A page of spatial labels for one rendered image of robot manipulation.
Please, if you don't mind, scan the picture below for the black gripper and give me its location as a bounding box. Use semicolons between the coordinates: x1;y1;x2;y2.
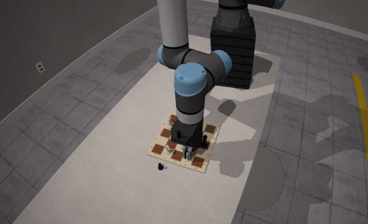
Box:
171;108;204;160

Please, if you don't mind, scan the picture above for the brown and cream chessboard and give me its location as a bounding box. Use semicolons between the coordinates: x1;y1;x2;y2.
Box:
146;111;220;174

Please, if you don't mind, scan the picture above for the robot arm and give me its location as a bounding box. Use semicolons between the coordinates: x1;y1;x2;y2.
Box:
157;0;285;115

